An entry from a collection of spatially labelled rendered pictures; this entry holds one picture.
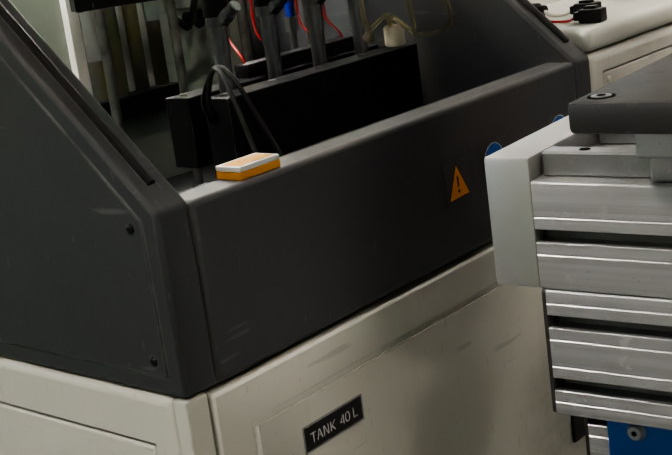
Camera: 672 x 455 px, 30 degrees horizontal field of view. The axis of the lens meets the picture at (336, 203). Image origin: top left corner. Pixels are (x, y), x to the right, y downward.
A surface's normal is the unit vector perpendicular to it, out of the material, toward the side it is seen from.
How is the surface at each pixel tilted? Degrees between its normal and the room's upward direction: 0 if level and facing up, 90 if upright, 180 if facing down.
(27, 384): 90
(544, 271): 90
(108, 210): 90
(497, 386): 90
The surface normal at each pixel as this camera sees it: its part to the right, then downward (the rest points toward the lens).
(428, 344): 0.76, 0.06
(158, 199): 0.42, -0.67
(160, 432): -0.64, 0.26
